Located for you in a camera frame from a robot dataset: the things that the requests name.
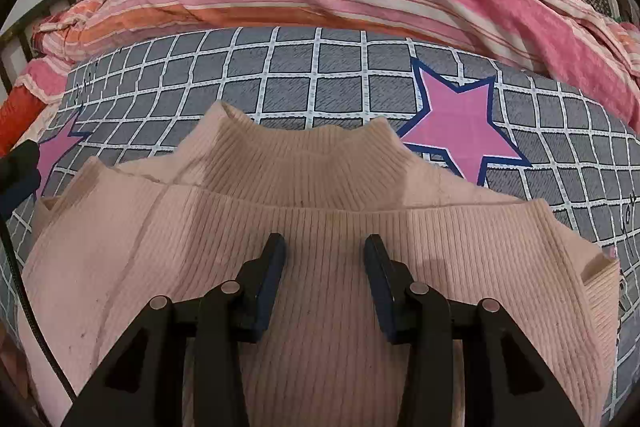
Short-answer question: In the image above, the grey checked star blanket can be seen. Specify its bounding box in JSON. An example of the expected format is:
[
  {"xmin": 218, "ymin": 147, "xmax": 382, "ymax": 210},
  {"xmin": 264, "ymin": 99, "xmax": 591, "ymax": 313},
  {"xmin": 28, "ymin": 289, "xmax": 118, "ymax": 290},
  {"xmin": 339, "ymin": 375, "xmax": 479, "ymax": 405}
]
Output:
[{"xmin": 0, "ymin": 26, "xmax": 640, "ymax": 418}]

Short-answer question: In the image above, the pink ribbed sweater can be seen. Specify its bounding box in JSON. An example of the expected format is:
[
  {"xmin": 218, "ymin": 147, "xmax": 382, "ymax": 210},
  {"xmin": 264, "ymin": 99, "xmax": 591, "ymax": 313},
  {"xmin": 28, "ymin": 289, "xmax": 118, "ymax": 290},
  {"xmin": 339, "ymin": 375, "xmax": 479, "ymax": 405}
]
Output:
[{"xmin": 17, "ymin": 101, "xmax": 621, "ymax": 427}]

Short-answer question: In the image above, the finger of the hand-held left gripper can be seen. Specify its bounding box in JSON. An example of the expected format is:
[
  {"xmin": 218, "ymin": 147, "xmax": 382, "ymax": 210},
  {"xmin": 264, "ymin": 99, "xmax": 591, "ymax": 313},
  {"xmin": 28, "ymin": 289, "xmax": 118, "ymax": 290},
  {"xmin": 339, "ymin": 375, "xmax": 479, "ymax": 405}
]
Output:
[{"xmin": 0, "ymin": 141, "xmax": 42, "ymax": 210}]

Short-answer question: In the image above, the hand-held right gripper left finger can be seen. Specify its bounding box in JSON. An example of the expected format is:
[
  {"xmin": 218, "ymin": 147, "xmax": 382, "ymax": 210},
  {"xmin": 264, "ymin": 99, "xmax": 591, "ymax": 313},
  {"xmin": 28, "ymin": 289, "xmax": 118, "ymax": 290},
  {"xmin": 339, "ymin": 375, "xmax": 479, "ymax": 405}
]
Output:
[{"xmin": 60, "ymin": 233, "xmax": 287, "ymax": 427}]

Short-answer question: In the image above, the black cable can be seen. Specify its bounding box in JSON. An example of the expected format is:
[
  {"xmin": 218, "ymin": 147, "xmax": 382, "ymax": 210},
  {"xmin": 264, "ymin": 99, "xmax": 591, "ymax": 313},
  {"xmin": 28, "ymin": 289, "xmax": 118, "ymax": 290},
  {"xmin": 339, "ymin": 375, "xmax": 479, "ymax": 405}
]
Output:
[{"xmin": 0, "ymin": 207, "xmax": 76, "ymax": 400}]

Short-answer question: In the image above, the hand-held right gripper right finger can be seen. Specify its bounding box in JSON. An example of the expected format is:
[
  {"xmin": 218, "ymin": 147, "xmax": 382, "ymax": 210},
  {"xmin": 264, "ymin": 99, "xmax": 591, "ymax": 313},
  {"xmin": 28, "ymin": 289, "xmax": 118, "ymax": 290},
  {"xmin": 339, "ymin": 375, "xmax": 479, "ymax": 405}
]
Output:
[{"xmin": 364, "ymin": 234, "xmax": 586, "ymax": 427}]

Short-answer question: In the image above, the red embroidered pillow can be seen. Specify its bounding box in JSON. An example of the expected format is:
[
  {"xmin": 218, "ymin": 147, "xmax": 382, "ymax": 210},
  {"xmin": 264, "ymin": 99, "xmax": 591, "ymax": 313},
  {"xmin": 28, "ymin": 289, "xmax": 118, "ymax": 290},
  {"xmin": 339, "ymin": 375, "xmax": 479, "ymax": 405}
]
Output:
[{"xmin": 0, "ymin": 84, "xmax": 48, "ymax": 158}]

